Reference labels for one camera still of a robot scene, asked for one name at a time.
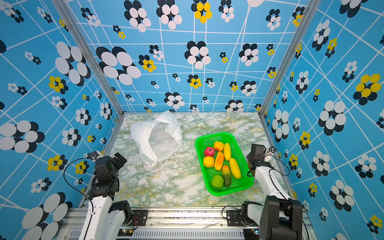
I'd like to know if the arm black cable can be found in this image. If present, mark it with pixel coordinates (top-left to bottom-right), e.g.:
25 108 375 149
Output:
62 157 97 202
247 154 310 240

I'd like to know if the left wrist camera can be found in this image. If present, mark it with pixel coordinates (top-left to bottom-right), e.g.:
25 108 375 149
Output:
87 151 103 162

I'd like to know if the aluminium front rail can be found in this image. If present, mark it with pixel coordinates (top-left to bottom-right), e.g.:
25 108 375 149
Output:
56 207 319 240

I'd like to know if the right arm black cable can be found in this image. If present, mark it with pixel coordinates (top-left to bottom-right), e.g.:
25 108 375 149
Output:
247 154 310 240

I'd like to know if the white plastic bag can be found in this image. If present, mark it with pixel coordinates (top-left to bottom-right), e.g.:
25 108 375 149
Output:
130 112 183 167

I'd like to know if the pink toy apple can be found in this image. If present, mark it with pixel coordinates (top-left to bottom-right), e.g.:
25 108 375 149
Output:
204 147 216 157

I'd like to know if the green plastic basket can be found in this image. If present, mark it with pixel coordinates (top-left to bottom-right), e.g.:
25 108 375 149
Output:
194 131 255 197

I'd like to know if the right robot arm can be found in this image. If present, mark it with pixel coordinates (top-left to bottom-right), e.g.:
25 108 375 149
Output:
241 144 305 240

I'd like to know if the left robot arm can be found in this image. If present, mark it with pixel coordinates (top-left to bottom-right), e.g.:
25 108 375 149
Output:
79 153 133 240

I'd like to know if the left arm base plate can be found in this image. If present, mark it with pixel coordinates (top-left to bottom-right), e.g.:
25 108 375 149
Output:
129 210 148 227

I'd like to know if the aluminium corner post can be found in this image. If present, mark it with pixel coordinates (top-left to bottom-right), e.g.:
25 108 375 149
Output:
52 0 124 118
258 0 322 118

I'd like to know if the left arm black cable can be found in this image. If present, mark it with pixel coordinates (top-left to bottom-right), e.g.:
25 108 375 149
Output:
62 157 97 202

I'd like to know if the yellow toy apple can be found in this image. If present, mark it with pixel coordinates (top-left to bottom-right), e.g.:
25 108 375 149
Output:
213 141 225 152

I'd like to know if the yellow toy orange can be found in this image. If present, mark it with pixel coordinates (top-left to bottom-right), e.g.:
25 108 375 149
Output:
203 156 215 168

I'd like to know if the yellow orange toy banana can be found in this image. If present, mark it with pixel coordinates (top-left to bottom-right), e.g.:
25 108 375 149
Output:
214 152 224 171

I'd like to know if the circuit board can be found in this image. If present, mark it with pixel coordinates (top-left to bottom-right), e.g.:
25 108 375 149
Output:
243 229 260 240
118 229 134 238

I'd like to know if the right aluminium corner post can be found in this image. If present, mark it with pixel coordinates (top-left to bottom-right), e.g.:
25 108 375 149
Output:
258 0 322 118

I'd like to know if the green toy fruit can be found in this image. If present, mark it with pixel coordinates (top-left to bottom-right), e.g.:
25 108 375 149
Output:
211 175 224 190

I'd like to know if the left aluminium corner post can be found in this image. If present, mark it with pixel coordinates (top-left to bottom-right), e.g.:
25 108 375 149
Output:
52 0 124 118

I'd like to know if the green orange toy mango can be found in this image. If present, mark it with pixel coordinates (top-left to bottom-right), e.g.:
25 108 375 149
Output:
222 165 232 187

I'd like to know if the right circuit board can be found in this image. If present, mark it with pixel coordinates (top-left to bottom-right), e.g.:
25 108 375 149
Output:
243 229 260 240

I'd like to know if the yellow toy mango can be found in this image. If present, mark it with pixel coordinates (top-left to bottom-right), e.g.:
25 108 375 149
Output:
229 158 242 180
223 143 232 161

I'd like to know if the left circuit board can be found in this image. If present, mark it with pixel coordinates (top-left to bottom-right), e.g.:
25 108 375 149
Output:
118 229 134 238

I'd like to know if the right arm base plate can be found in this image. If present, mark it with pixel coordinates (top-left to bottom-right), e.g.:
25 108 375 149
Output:
225 210 257 227

